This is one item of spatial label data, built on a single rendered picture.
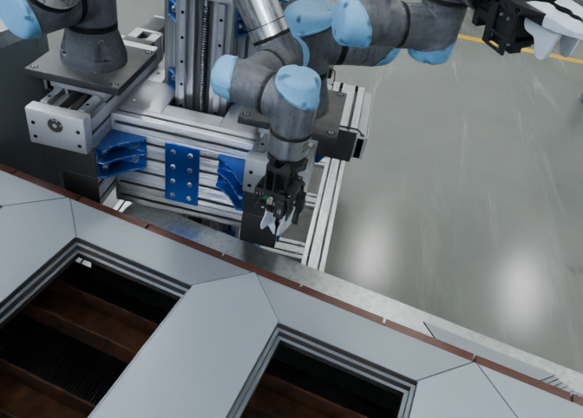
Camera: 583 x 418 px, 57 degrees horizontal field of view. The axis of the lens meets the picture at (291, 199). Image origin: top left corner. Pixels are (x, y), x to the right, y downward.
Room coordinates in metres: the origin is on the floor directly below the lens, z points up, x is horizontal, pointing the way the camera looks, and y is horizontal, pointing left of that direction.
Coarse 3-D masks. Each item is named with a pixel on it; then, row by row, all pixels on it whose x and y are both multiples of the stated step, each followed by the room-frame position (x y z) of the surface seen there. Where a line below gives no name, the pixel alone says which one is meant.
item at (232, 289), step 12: (204, 288) 0.68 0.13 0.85; (216, 288) 0.68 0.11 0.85; (228, 288) 0.69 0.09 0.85; (240, 288) 0.69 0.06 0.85; (252, 288) 0.70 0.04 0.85; (228, 300) 0.66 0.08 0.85; (240, 300) 0.66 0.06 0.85; (252, 300) 0.67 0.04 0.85; (264, 300) 0.67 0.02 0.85; (264, 312) 0.65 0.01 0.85
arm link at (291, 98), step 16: (272, 80) 0.81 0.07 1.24; (288, 80) 0.78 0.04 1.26; (304, 80) 0.78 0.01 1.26; (320, 80) 0.81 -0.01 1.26; (272, 96) 0.78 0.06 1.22; (288, 96) 0.77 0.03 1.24; (304, 96) 0.77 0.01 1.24; (272, 112) 0.78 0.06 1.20; (288, 112) 0.77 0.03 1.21; (304, 112) 0.77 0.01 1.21; (272, 128) 0.78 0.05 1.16; (288, 128) 0.77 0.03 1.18; (304, 128) 0.77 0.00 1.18
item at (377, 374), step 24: (72, 240) 0.74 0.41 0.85; (48, 264) 0.67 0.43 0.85; (96, 264) 0.72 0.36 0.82; (120, 264) 0.71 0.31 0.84; (24, 288) 0.61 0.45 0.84; (168, 288) 0.68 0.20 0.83; (0, 312) 0.55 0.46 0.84; (288, 336) 0.62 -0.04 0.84; (264, 360) 0.56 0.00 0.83; (336, 360) 0.59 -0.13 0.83; (360, 360) 0.59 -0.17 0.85; (384, 384) 0.56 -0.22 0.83; (408, 384) 0.56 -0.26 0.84; (240, 408) 0.46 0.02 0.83; (408, 408) 0.51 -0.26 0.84
